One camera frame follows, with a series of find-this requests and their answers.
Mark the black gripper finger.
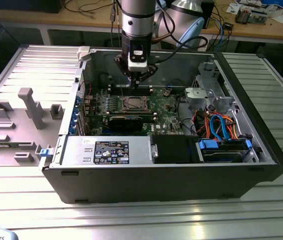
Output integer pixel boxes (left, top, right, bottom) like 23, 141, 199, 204
113, 55, 137, 89
135, 63, 159, 89

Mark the wire locking lever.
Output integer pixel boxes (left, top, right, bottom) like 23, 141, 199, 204
118, 77, 126, 99

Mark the metal socket cover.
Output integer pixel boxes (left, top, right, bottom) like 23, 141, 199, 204
122, 96, 148, 112

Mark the black RAM slot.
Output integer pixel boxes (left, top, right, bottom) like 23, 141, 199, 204
108, 93, 154, 97
108, 86, 154, 90
108, 88, 154, 92
108, 90, 154, 94

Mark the CPU socket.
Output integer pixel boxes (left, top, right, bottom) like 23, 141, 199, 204
122, 96, 148, 112

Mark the green motherboard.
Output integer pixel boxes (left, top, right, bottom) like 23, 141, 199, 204
81, 84, 195, 137

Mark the black graphics card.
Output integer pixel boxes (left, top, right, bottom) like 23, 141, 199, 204
91, 112, 156, 133

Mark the silver metal drive cage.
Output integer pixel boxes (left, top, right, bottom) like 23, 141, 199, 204
184, 61, 235, 113

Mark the wooden workbench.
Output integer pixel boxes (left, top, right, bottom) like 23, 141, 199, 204
0, 0, 283, 47

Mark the black plastic shroud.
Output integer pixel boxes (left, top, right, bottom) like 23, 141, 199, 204
150, 134, 200, 165

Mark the upright black box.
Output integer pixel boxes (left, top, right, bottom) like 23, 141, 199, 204
202, 0, 216, 30

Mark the grey power supply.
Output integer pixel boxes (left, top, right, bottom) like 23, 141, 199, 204
49, 135, 159, 169

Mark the flat black device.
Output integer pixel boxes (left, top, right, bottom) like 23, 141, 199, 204
0, 0, 65, 14

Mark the white paper sheet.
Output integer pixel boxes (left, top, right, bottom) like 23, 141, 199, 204
226, 2, 241, 15

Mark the hard disk in blue carrier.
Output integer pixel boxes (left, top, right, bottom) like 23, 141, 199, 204
196, 138, 255, 164

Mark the black grey PC case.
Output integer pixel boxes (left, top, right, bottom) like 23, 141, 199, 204
39, 47, 283, 205

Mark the dark metal heatsink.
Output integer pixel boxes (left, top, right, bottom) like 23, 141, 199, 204
235, 6, 253, 25

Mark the blue plastic latch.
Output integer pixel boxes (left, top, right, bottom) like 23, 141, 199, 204
39, 147, 54, 159

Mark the grey parts rack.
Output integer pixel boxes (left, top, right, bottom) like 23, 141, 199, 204
0, 86, 66, 168

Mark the grey metal drive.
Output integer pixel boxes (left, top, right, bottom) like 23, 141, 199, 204
250, 9, 269, 25

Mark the blue box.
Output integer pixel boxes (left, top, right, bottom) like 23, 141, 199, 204
260, 0, 283, 8

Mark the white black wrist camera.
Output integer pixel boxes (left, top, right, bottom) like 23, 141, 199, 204
127, 43, 149, 73

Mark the black cable white tag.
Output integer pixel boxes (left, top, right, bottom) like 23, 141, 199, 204
98, 72, 114, 88

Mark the black camera cable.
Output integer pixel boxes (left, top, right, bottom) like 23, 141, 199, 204
147, 34, 209, 63

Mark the grey USB cable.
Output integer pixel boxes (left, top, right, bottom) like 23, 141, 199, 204
109, 0, 122, 33

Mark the thin red wire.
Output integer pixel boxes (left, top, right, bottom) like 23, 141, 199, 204
79, 80, 94, 98

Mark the thick black cable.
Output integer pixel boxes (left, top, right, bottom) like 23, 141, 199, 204
175, 91, 199, 137

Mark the blue network cable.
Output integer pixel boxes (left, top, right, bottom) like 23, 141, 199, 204
217, 14, 232, 52

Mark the blue flat cable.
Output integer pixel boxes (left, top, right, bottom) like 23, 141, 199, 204
209, 113, 224, 141
218, 115, 234, 142

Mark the orange wire bundle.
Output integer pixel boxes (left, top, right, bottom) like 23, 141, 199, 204
195, 111, 244, 141

